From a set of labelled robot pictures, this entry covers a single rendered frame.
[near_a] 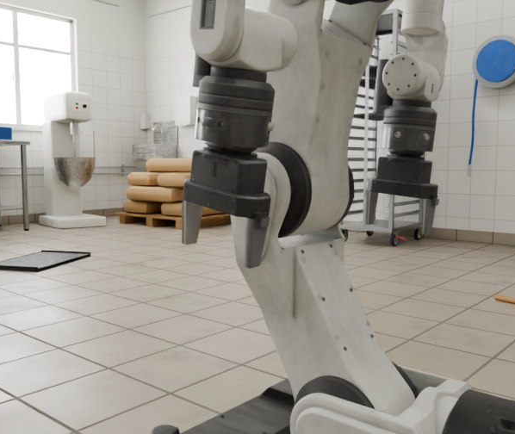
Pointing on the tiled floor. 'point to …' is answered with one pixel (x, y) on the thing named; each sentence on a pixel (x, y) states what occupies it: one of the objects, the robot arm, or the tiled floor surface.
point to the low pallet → (171, 220)
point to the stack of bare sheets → (38, 261)
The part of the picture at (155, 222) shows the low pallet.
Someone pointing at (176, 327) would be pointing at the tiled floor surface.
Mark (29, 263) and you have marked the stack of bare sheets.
